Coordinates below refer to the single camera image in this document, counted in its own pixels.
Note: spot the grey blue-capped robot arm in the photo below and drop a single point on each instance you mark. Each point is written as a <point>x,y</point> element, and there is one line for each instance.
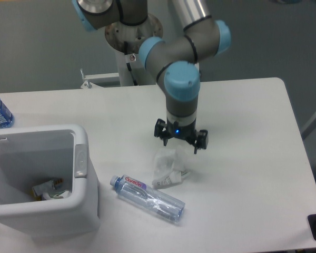
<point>143,57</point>

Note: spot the clear plastic wrapper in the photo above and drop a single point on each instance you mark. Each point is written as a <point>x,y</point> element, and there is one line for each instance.
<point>169,168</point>

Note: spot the white metal base frame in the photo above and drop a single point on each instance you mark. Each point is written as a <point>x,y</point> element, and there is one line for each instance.
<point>99,80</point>

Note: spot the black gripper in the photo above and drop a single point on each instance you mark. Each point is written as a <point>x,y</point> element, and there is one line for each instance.
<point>165,131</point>

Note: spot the trash inside can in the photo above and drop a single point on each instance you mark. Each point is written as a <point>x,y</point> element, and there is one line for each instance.
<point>50,190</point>

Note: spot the clear Ganten water bottle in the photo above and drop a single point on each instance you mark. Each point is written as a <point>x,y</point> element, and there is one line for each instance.
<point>144,196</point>

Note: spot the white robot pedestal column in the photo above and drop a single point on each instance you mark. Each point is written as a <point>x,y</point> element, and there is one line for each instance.
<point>126,41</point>

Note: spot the white plastic trash can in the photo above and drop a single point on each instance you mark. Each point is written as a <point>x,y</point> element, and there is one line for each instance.
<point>34,155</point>

